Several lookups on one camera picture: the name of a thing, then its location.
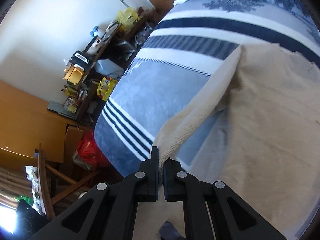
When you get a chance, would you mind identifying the yellow box on shelf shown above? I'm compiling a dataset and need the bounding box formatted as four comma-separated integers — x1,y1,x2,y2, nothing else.
63,64,84,85

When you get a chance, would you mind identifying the blue striped bed blanket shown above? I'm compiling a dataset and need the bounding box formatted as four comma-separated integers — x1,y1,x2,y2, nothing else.
94,0,319,176

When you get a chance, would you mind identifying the beige knit sweater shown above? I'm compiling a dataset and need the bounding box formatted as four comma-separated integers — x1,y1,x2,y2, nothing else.
153,44,319,239

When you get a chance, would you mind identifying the white plastic container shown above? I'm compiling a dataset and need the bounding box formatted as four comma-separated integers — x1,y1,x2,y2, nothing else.
94,59,124,79

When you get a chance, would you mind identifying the red plastic bag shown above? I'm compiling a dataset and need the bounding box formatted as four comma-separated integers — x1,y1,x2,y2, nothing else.
76,131,110,171

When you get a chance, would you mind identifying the black and white appliance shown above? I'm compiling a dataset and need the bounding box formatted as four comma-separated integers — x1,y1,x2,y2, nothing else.
69,50,92,70

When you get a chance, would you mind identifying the wooden chair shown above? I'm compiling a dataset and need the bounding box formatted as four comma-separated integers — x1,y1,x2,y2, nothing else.
37,144,99,219

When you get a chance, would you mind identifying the dark cluttered side shelf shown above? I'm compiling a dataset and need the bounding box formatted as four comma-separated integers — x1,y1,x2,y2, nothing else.
47,9,160,126

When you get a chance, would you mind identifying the yellow plastic bag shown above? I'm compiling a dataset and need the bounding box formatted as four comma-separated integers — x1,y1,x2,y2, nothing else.
116,7,140,32

